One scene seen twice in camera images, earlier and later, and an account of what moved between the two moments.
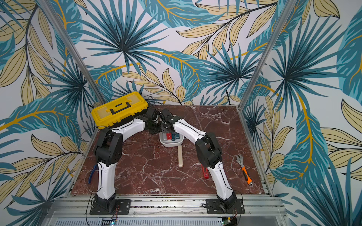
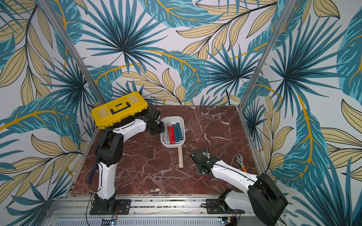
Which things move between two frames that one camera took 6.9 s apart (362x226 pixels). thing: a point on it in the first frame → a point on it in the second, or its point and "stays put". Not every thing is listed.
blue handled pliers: x=94 y=167 stays put
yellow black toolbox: x=121 y=109 stays put
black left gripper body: x=156 y=127 stays put
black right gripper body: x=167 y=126 → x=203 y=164
